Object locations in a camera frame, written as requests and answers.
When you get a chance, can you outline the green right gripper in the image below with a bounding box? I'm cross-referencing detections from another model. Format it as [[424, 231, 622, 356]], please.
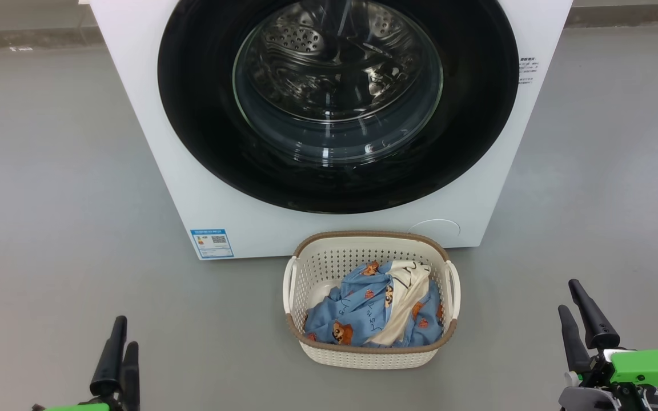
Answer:
[[558, 279, 658, 411]]

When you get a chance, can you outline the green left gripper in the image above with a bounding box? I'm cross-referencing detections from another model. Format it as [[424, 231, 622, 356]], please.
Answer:
[[32, 316, 140, 411]]

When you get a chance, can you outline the cream white garment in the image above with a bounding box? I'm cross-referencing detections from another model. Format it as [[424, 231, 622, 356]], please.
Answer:
[[365, 261, 432, 347]]

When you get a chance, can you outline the blue bear print garment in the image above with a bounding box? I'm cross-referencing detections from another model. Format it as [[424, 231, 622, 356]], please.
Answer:
[[304, 261, 445, 348]]

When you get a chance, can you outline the black round glass washer door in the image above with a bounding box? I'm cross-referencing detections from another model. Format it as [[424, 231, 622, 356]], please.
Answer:
[[158, 0, 519, 215]]

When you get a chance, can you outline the white front-load washing machine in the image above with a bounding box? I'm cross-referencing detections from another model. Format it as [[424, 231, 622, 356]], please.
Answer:
[[81, 0, 574, 261]]

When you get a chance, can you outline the stainless steel washer drum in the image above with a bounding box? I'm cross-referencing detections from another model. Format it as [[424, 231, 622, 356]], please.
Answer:
[[235, 0, 443, 166]]

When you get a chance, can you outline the blue energy label sticker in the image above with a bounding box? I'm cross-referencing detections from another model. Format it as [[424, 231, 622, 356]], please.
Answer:
[[190, 229, 234, 259]]

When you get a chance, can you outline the round white filter cover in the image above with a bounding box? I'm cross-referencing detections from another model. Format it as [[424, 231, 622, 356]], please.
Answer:
[[408, 219, 461, 237]]

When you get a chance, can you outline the cream laundry basket brown rim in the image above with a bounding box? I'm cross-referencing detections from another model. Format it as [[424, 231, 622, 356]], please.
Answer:
[[283, 231, 462, 370]]

